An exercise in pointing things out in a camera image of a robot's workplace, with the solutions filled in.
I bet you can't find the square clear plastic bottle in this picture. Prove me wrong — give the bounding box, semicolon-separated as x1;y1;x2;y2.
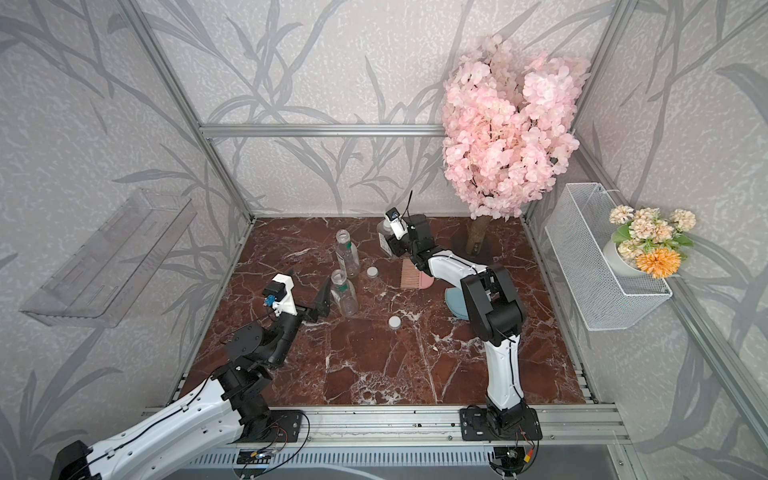
377;218;394;258

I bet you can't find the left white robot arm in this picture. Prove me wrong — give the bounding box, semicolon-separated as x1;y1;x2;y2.
51;274;332;479

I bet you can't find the blue dustpan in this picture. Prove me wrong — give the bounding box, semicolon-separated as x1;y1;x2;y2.
444;287;469;321

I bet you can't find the pink artificial blossom tree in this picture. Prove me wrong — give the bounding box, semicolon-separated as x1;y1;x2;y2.
441;35;591;258

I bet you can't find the right base wiring bundle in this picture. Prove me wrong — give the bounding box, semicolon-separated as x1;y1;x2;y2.
488;441;539;479

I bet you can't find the potted pastel flower bouquet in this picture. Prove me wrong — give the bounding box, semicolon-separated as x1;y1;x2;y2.
603;205;697;280

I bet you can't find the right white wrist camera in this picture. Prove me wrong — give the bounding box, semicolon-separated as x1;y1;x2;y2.
385;207;408;240

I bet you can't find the left black base cable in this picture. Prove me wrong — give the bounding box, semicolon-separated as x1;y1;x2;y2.
235;405;313;480

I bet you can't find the white wire mesh basket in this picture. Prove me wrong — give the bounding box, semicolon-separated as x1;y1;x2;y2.
545;183;672;331

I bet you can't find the clear acrylic wall shelf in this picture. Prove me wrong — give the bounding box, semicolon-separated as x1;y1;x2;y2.
20;188;197;328

